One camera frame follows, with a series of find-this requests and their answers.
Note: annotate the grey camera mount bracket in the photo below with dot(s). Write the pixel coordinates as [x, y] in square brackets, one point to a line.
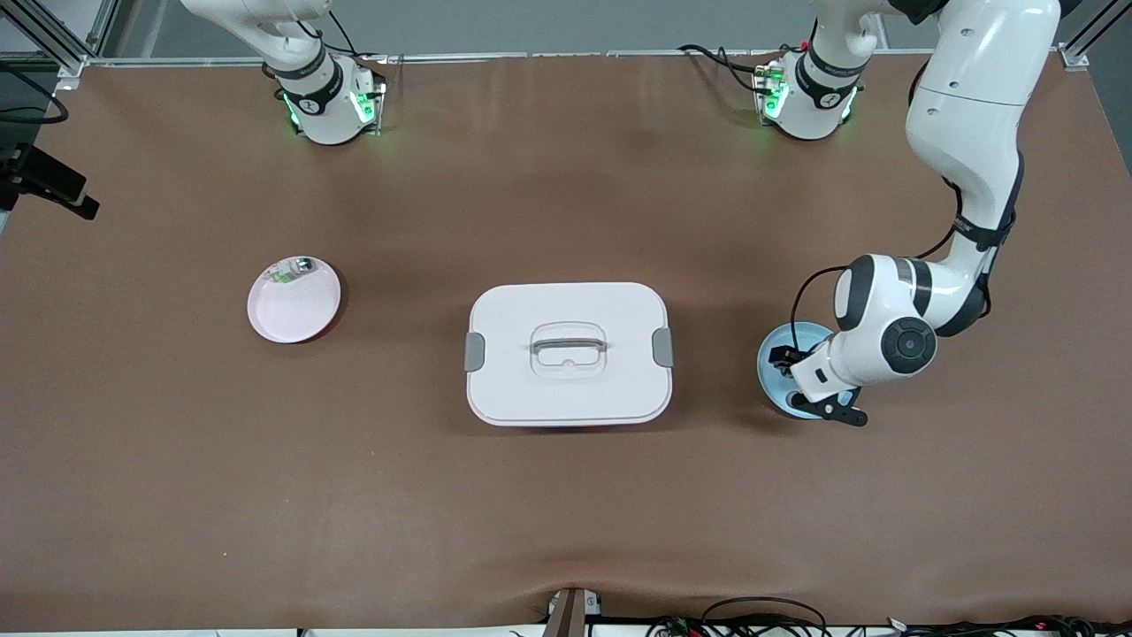
[570, 615]

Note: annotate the aluminium frame post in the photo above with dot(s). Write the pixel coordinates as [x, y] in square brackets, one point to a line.
[1074, 57]
[71, 64]

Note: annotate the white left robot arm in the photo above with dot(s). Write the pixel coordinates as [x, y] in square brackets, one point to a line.
[973, 106]

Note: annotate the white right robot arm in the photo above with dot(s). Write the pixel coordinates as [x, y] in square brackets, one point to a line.
[323, 111]

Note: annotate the aluminium table edge rail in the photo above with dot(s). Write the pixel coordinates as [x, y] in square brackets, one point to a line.
[531, 56]

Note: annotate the brown table cover mat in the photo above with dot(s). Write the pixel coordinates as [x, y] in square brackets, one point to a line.
[566, 513]

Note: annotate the green and clear push-button switch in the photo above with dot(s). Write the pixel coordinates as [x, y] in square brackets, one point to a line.
[296, 265]

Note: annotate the pink round plate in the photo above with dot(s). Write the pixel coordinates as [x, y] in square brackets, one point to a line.
[292, 314]

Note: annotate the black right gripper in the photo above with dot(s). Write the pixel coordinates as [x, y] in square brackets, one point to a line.
[50, 175]

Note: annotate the light blue round plate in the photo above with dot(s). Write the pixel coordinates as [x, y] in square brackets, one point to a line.
[771, 385]

